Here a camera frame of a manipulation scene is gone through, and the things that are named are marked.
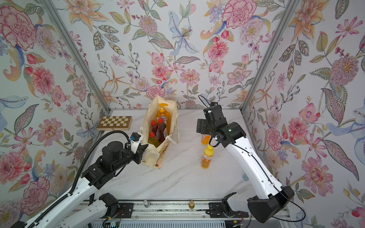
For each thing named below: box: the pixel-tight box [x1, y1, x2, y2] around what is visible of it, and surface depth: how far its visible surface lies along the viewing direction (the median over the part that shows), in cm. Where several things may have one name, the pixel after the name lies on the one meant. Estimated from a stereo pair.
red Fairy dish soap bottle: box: [150, 119, 159, 136], surface depth 90 cm
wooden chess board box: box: [96, 115, 133, 131], surface depth 111 cm
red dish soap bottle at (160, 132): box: [155, 117, 167, 143], surface depth 92 cm
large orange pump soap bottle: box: [155, 103, 172, 135], surface depth 95 cm
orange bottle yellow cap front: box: [201, 144, 215, 170], surface depth 77 cm
